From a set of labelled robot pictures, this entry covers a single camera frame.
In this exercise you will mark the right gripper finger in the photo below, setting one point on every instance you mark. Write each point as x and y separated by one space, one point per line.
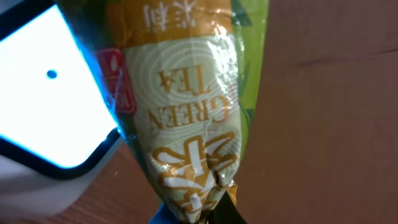
226 212

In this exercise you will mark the green yellow snack bar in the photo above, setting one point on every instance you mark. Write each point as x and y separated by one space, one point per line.
183 80

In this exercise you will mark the white barcode scanner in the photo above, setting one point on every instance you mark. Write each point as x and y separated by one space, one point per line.
56 131

